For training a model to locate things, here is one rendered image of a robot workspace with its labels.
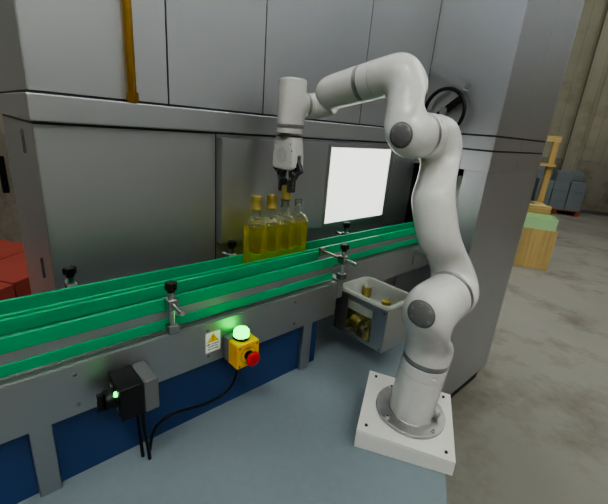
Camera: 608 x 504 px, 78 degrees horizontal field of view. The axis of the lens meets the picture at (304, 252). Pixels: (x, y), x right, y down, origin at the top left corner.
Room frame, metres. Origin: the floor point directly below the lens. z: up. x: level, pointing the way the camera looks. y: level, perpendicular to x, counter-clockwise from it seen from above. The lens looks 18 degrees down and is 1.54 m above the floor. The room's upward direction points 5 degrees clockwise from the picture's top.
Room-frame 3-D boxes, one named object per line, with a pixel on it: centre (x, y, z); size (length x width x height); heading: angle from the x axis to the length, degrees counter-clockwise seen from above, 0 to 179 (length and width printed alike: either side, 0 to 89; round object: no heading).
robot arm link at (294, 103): (1.21, 0.07, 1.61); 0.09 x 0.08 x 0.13; 137
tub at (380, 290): (1.22, -0.27, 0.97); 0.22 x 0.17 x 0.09; 44
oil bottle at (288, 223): (1.21, 0.07, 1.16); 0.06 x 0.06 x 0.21; 45
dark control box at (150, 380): (0.67, 0.35, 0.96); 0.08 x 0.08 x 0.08; 44
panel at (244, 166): (1.50, -0.04, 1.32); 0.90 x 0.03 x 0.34; 134
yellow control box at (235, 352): (0.87, 0.15, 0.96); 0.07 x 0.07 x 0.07; 44
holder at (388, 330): (1.24, -0.25, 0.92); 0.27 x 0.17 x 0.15; 44
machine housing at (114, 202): (1.94, 0.06, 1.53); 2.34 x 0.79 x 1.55; 134
